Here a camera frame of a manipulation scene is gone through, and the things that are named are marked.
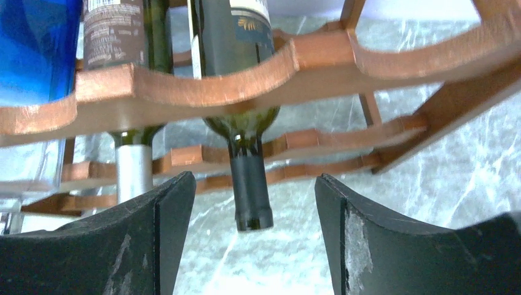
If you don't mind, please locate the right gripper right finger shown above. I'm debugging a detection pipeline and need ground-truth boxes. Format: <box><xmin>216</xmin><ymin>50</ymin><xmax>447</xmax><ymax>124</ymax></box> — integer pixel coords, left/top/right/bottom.
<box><xmin>315</xmin><ymin>174</ymin><xmax>520</xmax><ymax>294</ymax></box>

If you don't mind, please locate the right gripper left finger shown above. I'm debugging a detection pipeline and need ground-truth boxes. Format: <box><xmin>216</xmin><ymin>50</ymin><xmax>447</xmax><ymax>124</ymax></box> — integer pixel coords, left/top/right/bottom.
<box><xmin>1</xmin><ymin>171</ymin><xmax>196</xmax><ymax>294</ymax></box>

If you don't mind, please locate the labelled green wine bottle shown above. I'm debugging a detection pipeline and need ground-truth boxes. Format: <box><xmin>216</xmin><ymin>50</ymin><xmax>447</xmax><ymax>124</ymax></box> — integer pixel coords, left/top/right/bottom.
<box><xmin>83</xmin><ymin>0</ymin><xmax>173</xmax><ymax>203</ymax></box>

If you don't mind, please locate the blue square glass bottle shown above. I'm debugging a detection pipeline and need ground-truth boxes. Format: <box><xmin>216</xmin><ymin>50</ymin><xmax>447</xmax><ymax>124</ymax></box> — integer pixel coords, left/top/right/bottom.
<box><xmin>1</xmin><ymin>1</ymin><xmax>82</xmax><ymax>235</ymax></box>

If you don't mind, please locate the dark green wine bottle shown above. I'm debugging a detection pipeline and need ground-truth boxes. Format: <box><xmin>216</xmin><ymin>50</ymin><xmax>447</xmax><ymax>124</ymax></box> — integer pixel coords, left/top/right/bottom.
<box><xmin>187</xmin><ymin>0</ymin><xmax>280</xmax><ymax>232</ymax></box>

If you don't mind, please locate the wooden wine rack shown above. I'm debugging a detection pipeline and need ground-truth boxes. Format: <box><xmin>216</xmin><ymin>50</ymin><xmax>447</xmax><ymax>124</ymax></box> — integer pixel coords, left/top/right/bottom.
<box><xmin>0</xmin><ymin>0</ymin><xmax>521</xmax><ymax>216</ymax></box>

